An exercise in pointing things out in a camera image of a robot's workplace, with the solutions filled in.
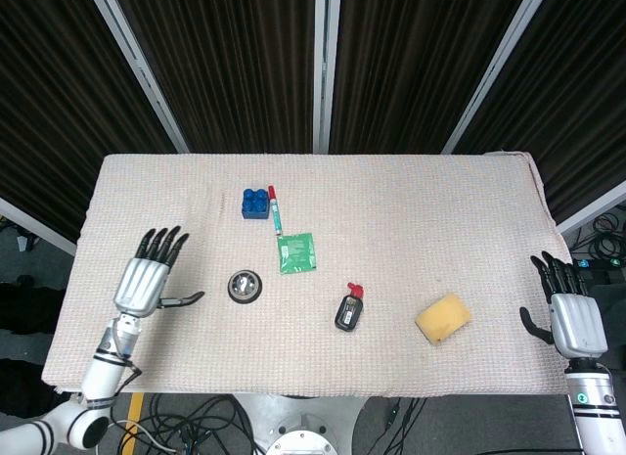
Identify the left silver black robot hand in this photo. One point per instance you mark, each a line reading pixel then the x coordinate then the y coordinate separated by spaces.
pixel 142 284

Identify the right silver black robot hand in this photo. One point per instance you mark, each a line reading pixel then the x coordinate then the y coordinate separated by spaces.
pixel 577 328

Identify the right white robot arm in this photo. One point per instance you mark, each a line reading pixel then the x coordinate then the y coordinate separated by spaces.
pixel 594 411

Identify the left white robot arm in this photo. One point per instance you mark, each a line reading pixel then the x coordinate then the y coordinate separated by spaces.
pixel 100 377

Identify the round metal tin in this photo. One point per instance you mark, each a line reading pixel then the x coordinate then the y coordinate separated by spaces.
pixel 244 287

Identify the black bag on floor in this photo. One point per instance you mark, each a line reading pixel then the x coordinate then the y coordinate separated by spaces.
pixel 24 303

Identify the yellow sponge green scouring pad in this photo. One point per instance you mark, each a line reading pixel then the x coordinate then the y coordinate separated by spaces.
pixel 442 319

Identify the blue toy building block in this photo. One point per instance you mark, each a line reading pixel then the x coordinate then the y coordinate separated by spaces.
pixel 255 204

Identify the red capped whiteboard marker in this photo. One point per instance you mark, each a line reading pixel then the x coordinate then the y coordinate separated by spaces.
pixel 276 213

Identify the green foil packet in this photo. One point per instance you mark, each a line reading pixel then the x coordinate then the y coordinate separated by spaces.
pixel 297 253

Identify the black ink bottle red cap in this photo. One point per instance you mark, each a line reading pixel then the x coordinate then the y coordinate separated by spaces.
pixel 348 314

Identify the dark ribbed partition panel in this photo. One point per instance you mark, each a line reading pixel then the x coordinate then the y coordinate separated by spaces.
pixel 420 68
pixel 582 93
pixel 54 93
pixel 230 68

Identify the beige waffle tablecloth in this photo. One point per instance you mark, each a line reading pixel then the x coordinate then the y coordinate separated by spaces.
pixel 342 367

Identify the white partition base rail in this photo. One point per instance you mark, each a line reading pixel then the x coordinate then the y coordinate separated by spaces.
pixel 34 225
pixel 594 208

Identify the white partition post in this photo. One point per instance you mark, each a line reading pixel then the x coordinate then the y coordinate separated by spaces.
pixel 142 73
pixel 326 68
pixel 491 73

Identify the white grey robot pedestal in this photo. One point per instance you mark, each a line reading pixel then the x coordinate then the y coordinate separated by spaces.
pixel 303 440

